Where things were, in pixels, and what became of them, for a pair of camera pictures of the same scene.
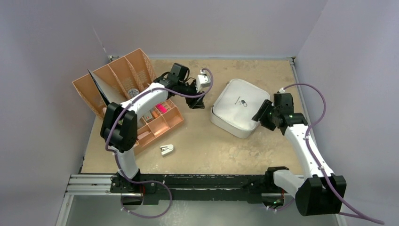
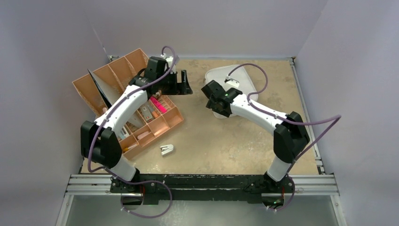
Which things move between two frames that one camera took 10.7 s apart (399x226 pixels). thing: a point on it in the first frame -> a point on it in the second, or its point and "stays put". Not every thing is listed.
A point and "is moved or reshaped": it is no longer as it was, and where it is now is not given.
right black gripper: (264, 113) -> (209, 93)
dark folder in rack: (111, 94) stays put
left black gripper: (195, 102) -> (178, 88)
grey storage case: (235, 103) is moved or reshaped
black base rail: (158, 189) stays put
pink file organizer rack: (131, 72) stays put
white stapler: (166, 149) stays put
